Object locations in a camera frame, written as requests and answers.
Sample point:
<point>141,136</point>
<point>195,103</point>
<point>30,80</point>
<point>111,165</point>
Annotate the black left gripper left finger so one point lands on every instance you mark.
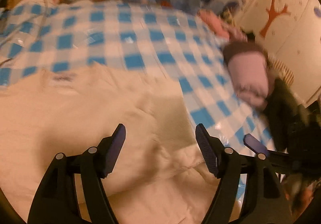
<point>55,200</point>

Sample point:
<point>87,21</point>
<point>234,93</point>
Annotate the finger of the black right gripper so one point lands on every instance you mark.
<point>255,146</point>

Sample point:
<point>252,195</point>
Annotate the white quilted padded coat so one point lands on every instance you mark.
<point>159,176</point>

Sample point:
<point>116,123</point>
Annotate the person's right hand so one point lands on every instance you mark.
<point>299,191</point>

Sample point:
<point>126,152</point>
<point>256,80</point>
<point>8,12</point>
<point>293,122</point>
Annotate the dark green black jacket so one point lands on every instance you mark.
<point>292,127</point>

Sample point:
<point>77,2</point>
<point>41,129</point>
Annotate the lilac folded garment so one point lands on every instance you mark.
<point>249,78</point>

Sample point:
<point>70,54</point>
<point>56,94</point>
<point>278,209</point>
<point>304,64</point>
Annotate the pink garment on bed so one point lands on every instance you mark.
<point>221,28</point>

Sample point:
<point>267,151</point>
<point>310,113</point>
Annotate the blue white checkered bed cover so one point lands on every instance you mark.
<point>157,42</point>

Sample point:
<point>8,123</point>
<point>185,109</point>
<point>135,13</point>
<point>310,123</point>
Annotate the orange tree wall sticker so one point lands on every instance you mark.
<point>273,13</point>

